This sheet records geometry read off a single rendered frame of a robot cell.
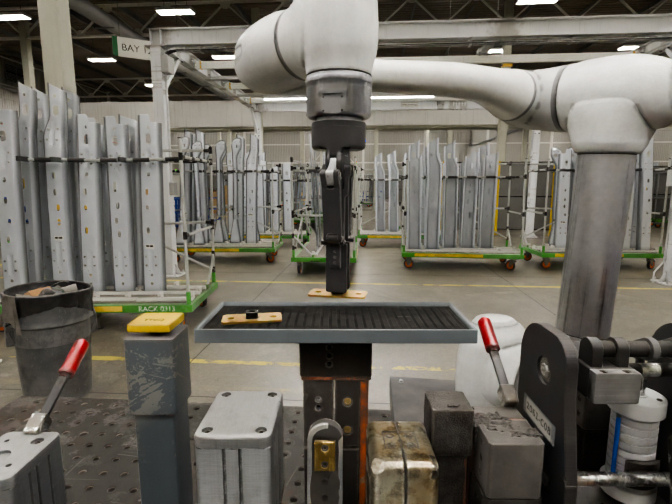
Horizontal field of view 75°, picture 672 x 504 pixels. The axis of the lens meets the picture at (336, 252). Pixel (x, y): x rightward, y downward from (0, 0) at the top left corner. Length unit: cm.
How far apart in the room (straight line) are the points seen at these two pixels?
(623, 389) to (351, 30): 51
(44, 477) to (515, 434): 53
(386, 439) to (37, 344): 279
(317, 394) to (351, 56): 45
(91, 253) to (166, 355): 428
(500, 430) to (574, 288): 50
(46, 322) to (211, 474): 264
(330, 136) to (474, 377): 73
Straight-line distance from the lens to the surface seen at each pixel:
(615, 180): 97
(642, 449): 66
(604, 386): 55
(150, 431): 73
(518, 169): 1290
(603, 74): 97
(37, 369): 322
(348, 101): 59
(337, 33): 60
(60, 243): 505
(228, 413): 51
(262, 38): 71
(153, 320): 68
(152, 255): 466
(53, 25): 823
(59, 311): 307
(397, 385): 135
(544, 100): 100
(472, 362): 111
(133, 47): 1135
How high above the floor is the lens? 135
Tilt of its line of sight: 9 degrees down
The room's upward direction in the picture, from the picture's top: straight up
